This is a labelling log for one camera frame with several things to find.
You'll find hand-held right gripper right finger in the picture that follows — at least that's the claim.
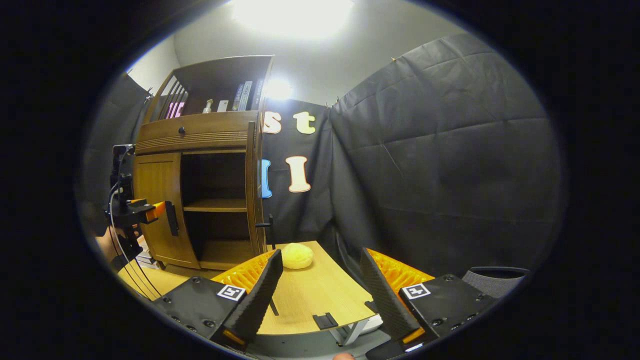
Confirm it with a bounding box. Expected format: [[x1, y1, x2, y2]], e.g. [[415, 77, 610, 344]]
[[360, 247, 498, 347]]

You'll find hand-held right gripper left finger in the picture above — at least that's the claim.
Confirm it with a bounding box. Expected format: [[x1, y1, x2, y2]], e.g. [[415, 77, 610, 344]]
[[152, 249, 284, 351]]

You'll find black cabinet door handle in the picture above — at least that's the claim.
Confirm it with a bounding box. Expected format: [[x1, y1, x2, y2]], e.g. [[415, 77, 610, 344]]
[[165, 201, 179, 237], [255, 214, 276, 251]]

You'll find wooden shoe cabinet door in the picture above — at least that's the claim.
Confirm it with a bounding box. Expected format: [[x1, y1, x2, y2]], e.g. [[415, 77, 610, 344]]
[[133, 152, 201, 270], [245, 120, 268, 256]]

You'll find wooden double-door shoe cabinet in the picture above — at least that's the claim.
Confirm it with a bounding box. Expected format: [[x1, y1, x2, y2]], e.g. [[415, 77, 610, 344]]
[[132, 55, 276, 271]]

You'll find wooden cabinet inner shelf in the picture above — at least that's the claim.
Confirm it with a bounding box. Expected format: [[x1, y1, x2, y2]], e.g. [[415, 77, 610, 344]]
[[182, 198, 248, 213]]

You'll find wooden cabinet drawer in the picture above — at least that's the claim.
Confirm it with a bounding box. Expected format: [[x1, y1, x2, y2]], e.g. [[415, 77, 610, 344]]
[[135, 111, 259, 155]]

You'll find small stack of books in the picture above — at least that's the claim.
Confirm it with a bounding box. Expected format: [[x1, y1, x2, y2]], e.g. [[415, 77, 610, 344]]
[[136, 239, 160, 269]]

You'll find white table leg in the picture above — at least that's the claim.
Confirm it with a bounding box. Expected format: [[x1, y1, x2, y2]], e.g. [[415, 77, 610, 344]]
[[332, 320, 371, 346]]

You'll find yellow round bun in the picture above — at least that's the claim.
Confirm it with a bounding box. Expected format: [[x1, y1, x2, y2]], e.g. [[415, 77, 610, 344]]
[[281, 243, 315, 270]]

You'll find grey mesh office chair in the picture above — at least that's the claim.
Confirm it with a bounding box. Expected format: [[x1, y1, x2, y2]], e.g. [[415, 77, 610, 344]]
[[461, 266, 531, 300]]

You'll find row of upright books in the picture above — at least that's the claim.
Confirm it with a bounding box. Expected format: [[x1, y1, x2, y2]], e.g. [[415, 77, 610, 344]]
[[231, 79, 265, 112]]

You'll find black backdrop cloth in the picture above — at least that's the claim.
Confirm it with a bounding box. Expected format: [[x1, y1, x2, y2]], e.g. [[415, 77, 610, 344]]
[[82, 32, 563, 281]]

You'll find small ceiling light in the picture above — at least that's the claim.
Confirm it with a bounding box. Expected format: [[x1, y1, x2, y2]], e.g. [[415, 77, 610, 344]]
[[264, 77, 294, 102]]

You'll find large ceiling light panel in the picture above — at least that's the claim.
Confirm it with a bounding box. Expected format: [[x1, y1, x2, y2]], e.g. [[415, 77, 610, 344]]
[[230, 0, 356, 41]]

